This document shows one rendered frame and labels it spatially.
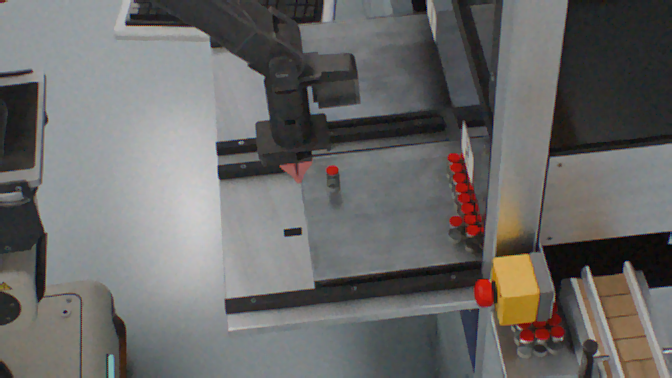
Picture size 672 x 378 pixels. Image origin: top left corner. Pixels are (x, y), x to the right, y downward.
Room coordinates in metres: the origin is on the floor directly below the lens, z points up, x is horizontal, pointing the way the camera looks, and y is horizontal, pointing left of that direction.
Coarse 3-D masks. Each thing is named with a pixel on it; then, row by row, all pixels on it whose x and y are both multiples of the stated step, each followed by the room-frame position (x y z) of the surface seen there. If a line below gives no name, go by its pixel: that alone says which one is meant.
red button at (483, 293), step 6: (480, 282) 0.99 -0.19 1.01; (486, 282) 0.99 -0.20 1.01; (474, 288) 0.99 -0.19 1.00; (480, 288) 0.98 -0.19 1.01; (486, 288) 0.98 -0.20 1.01; (492, 288) 0.99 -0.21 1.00; (474, 294) 0.99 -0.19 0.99; (480, 294) 0.98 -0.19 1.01; (486, 294) 0.98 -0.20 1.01; (492, 294) 0.98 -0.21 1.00; (480, 300) 0.97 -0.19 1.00; (486, 300) 0.97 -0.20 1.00; (480, 306) 0.97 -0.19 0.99; (486, 306) 0.97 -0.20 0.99
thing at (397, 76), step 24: (336, 24) 1.69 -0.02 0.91; (360, 24) 1.70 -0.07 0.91; (384, 24) 1.70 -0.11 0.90; (408, 24) 1.70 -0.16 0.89; (312, 48) 1.67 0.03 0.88; (336, 48) 1.66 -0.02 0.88; (360, 48) 1.66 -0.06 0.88; (384, 48) 1.65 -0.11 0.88; (408, 48) 1.65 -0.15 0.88; (432, 48) 1.64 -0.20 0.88; (360, 72) 1.59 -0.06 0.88; (384, 72) 1.59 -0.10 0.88; (408, 72) 1.58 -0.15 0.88; (432, 72) 1.58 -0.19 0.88; (360, 96) 1.53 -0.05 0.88; (384, 96) 1.52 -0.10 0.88; (408, 96) 1.52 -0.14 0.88; (432, 96) 1.52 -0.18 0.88; (336, 120) 1.44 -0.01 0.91; (360, 120) 1.44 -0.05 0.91; (384, 120) 1.44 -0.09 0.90
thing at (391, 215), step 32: (320, 160) 1.35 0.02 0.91; (352, 160) 1.35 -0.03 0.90; (384, 160) 1.36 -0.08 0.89; (416, 160) 1.36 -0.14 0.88; (320, 192) 1.30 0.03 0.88; (352, 192) 1.30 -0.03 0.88; (384, 192) 1.29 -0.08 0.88; (416, 192) 1.29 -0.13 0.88; (448, 192) 1.28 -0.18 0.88; (320, 224) 1.23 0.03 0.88; (352, 224) 1.23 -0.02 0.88; (384, 224) 1.22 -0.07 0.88; (416, 224) 1.22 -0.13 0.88; (448, 224) 1.21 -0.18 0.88; (320, 256) 1.17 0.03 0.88; (352, 256) 1.16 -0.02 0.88; (384, 256) 1.16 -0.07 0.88; (416, 256) 1.15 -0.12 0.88; (448, 256) 1.15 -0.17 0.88; (480, 256) 1.14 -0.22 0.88
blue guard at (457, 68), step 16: (432, 0) 1.58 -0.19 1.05; (448, 0) 1.44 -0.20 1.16; (448, 16) 1.43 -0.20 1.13; (448, 32) 1.43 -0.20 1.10; (448, 48) 1.43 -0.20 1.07; (464, 48) 1.31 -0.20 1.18; (448, 64) 1.42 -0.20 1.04; (464, 64) 1.30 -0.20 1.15; (448, 80) 1.42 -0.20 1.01; (464, 80) 1.29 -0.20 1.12; (464, 96) 1.29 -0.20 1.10; (464, 112) 1.28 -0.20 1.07; (480, 112) 1.18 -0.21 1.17; (480, 128) 1.17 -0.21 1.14; (480, 144) 1.17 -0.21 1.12; (480, 160) 1.16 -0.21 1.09; (480, 176) 1.15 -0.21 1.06; (480, 192) 1.15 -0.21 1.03; (480, 208) 1.14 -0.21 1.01
